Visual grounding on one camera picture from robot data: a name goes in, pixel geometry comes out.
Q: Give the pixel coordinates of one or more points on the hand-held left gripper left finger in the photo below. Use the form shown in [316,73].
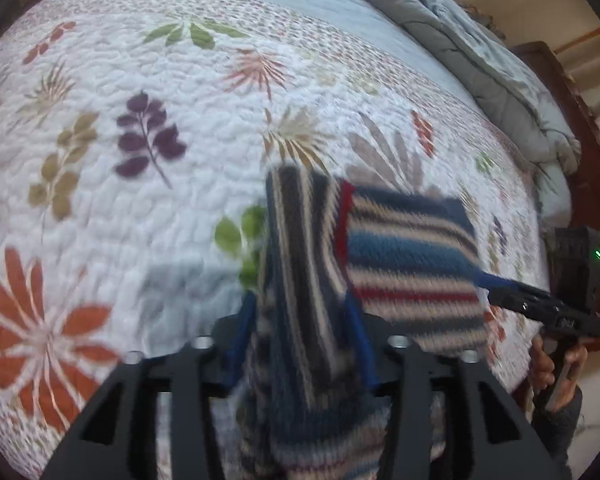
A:
[241,340]

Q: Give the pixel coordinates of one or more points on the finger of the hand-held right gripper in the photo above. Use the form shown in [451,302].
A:
[525,302]

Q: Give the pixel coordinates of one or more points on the person's right forearm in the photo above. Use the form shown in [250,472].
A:
[560,430]

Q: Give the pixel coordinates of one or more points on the grey duvet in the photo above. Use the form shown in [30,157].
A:
[480,60]

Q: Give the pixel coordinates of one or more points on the person's right hand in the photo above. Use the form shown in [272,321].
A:
[545,365]

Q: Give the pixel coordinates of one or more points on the striped knit sweater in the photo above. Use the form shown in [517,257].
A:
[405,270]

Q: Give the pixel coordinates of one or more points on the floral quilted bedspread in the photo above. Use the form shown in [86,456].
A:
[130,210]

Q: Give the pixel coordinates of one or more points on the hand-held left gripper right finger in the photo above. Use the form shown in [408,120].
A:
[362,345]

